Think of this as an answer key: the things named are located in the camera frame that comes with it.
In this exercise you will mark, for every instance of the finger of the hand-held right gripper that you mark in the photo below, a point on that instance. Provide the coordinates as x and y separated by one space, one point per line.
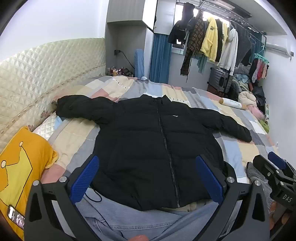
276 160
263 165

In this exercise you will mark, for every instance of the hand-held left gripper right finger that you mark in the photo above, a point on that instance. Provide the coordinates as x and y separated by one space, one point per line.
209 180

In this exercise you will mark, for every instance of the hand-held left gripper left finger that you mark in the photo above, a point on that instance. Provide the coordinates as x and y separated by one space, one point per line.
85 179

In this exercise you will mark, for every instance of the black puffer jacket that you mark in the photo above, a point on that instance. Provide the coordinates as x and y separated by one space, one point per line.
138 143

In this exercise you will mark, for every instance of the pile of clothes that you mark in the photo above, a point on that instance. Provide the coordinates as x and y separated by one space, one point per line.
241 81

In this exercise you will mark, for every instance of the pink hanging clothes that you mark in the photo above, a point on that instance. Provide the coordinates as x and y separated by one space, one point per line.
261 70

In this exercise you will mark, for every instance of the green clothes hanger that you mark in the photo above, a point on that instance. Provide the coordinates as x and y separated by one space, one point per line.
261 56

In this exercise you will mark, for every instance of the person's right hand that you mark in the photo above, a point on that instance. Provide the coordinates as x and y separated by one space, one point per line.
274 214

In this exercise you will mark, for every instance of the grey fluffy blanket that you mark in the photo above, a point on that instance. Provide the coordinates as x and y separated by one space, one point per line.
254 178

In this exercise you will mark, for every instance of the green box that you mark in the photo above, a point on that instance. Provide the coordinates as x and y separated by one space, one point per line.
266 122

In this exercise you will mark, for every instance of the blue denim jeans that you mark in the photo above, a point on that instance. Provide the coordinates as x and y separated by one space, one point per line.
115 220

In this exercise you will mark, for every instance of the pink garment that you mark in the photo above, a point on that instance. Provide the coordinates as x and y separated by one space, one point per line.
257 111

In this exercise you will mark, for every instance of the yellow printed pillow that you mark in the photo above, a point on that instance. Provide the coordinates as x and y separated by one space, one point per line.
23 162

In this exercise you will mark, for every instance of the smartphone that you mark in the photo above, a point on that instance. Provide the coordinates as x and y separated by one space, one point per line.
15 217

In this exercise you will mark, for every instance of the dark grey suitcase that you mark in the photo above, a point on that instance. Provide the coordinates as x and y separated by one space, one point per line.
219 80

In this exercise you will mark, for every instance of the patchwork bed cover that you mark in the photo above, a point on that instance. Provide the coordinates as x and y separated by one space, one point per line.
143 87

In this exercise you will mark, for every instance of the white air conditioner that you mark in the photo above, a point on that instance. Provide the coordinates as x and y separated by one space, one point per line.
277 47

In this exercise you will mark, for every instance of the cluster of cosmetic bottles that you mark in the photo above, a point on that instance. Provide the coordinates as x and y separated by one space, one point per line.
119 71

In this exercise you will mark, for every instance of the white hoodie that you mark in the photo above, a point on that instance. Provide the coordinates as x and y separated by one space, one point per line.
229 53

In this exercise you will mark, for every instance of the cream quilted headboard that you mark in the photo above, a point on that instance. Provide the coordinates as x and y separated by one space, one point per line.
46 69

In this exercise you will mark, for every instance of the dark grey sweater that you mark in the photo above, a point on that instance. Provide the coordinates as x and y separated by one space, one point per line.
242 46

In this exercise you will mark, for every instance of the blue covered fan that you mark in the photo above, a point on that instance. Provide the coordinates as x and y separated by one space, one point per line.
139 63

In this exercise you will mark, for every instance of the blue curtain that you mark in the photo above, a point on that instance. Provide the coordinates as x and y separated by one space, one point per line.
159 58

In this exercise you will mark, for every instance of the yellow fleece jacket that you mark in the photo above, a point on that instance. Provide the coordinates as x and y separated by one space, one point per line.
210 44

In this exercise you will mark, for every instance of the brown plaid scarf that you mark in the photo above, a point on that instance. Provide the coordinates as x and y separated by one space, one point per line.
195 39

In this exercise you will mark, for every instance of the black hanging jacket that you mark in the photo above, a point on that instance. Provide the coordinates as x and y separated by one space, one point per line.
179 32

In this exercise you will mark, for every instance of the black wall charger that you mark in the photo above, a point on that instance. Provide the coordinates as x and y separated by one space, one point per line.
118 52

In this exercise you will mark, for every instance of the metal clothes rail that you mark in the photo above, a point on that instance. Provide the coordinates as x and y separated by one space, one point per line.
219 9

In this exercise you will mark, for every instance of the grey wall cabinet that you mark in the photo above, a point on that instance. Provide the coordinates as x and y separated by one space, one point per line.
124 11

